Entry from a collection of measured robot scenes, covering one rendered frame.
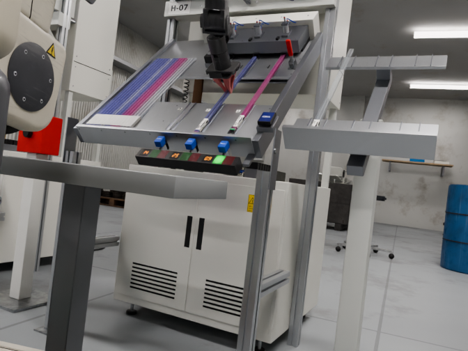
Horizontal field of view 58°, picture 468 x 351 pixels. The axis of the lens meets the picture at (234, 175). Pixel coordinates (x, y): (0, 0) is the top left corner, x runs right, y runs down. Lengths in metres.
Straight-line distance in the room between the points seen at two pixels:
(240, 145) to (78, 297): 0.58
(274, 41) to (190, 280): 0.94
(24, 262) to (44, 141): 0.50
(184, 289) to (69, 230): 0.77
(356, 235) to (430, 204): 9.71
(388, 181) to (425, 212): 1.10
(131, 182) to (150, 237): 0.97
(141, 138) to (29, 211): 0.72
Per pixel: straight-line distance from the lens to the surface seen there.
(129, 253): 1.82
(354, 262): 1.24
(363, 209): 1.22
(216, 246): 1.59
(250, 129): 1.26
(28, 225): 1.96
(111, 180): 0.82
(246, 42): 1.69
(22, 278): 2.01
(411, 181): 10.91
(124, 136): 1.45
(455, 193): 4.57
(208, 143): 1.27
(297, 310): 1.73
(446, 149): 11.01
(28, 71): 0.73
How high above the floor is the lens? 0.60
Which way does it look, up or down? 1 degrees up
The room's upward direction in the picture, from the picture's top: 7 degrees clockwise
